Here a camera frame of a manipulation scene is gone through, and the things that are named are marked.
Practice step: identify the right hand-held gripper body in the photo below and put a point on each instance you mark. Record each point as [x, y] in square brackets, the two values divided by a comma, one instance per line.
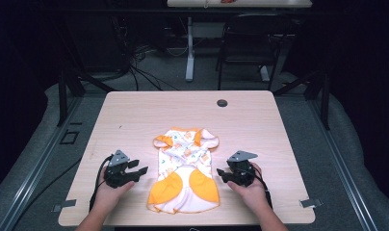
[242, 170]

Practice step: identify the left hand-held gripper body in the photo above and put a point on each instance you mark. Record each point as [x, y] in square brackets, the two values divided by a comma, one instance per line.
[116, 173]

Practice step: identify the orange and white baby garment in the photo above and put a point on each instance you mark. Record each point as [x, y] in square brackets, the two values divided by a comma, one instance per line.
[184, 173]

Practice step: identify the person's left hand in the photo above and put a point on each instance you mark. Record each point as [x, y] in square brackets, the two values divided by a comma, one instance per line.
[109, 192]

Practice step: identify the person's right hand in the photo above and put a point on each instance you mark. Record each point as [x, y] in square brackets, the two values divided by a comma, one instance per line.
[251, 192]

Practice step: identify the grey table grommet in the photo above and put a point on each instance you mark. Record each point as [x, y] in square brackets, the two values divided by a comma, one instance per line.
[222, 103]

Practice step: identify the black metal stand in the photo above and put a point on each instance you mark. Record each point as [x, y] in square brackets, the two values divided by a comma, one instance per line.
[65, 96]
[324, 96]

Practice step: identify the white desk leg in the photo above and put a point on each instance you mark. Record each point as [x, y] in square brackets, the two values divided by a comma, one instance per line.
[190, 51]

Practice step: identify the black chair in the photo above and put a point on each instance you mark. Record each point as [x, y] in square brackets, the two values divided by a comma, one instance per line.
[252, 35]

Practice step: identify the white desk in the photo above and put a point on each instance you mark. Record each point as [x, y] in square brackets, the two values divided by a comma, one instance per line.
[240, 3]

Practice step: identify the grey metal bracket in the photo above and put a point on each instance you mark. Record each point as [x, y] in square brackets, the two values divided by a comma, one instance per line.
[65, 204]
[310, 202]

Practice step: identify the aluminium floor rail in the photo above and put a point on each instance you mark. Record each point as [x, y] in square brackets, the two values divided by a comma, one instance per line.
[343, 170]
[38, 166]

